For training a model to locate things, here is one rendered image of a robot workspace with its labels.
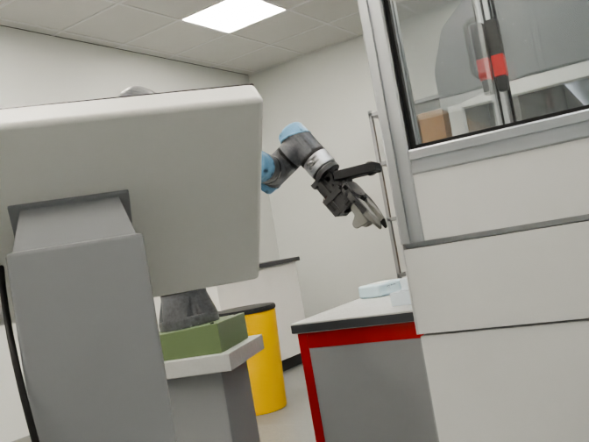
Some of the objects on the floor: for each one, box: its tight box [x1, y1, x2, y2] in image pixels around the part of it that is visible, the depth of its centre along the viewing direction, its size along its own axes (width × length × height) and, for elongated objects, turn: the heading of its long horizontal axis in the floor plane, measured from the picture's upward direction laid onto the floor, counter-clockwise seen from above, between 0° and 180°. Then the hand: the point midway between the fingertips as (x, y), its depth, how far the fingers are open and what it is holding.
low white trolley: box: [291, 295, 438, 442], centre depth 206 cm, size 58×62×76 cm
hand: (382, 222), depth 169 cm, fingers open, 3 cm apart
